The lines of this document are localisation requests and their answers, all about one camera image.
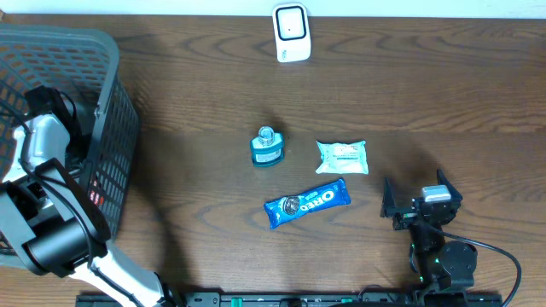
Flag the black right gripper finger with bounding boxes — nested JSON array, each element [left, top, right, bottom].
[[436, 169, 462, 202], [380, 177, 396, 217]]

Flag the blue Oreo cookie pack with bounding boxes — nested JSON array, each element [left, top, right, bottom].
[[264, 178, 351, 229]]

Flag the mint green wipes packet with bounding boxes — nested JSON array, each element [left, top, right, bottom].
[[316, 141, 369, 175]]

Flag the red Nescafe coffee stick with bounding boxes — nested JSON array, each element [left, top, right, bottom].
[[89, 179, 105, 207]]

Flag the teal lidded small jar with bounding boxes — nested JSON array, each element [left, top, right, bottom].
[[249, 126, 285, 167]]

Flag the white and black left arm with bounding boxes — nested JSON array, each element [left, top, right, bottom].
[[1, 85, 185, 306]]

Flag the white barcode scanner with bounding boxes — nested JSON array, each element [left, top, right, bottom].
[[272, 3, 311, 63]]

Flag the grey plastic shopping basket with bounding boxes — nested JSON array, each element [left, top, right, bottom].
[[1, 24, 140, 235]]

